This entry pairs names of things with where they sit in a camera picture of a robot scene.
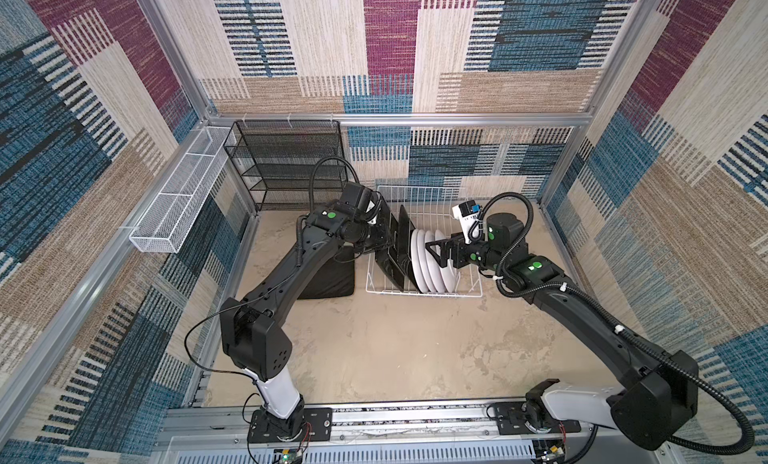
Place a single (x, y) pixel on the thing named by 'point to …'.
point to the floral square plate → (389, 259)
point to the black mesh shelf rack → (275, 158)
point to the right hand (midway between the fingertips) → (440, 245)
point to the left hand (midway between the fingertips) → (395, 236)
